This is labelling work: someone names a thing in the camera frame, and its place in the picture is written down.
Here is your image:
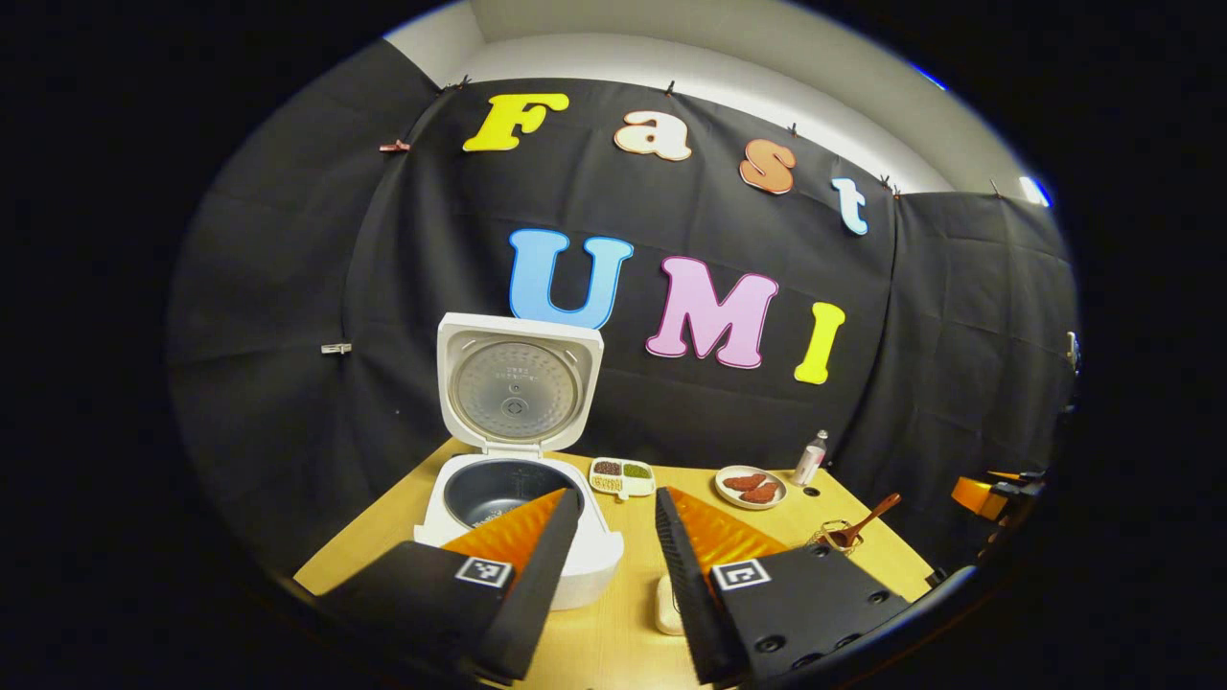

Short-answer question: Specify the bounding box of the cream square rice dish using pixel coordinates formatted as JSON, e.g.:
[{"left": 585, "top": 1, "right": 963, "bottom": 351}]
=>
[{"left": 656, "top": 573, "right": 687, "bottom": 636}]

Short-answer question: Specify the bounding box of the wooden spoon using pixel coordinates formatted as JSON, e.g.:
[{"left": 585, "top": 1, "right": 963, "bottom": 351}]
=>
[{"left": 826, "top": 493, "right": 903, "bottom": 550}]

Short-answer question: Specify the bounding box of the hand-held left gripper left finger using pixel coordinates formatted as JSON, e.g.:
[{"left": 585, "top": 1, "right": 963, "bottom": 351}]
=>
[{"left": 312, "top": 487, "right": 584, "bottom": 683}]

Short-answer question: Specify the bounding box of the small clear bottle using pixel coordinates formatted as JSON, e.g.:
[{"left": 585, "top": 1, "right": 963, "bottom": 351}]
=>
[{"left": 792, "top": 429, "right": 829, "bottom": 487}]

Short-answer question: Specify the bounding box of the white rice cooker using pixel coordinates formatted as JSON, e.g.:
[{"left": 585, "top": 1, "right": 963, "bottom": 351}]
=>
[{"left": 414, "top": 312, "right": 625, "bottom": 611}]

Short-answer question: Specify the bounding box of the wire chopstick holder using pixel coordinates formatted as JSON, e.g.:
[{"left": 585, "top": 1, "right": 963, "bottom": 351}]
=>
[{"left": 810, "top": 520, "right": 866, "bottom": 557}]

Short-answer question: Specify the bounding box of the white divided grain dish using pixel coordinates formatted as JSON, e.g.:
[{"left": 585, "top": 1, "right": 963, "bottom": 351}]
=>
[{"left": 589, "top": 457, "right": 657, "bottom": 502}]

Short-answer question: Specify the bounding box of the black backdrop cloth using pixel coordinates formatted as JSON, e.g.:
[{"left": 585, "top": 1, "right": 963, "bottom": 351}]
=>
[{"left": 168, "top": 38, "right": 1079, "bottom": 576}]

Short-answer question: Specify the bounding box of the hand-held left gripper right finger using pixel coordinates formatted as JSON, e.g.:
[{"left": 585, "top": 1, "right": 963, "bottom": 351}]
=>
[{"left": 654, "top": 485, "right": 912, "bottom": 686}]

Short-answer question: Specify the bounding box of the white round plate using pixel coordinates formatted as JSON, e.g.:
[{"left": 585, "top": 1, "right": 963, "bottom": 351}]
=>
[{"left": 714, "top": 465, "right": 789, "bottom": 511}]

